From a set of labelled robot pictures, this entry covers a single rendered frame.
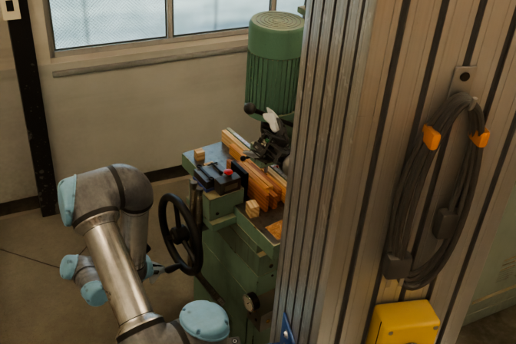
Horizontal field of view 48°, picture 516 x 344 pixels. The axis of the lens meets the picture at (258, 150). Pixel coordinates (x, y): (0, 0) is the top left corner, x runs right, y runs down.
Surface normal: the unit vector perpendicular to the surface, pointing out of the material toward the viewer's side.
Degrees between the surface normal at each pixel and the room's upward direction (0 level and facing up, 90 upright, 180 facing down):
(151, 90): 90
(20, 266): 0
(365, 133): 90
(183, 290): 1
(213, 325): 7
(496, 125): 90
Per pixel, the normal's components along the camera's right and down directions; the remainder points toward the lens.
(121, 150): 0.44, 0.51
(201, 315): 0.17, -0.86
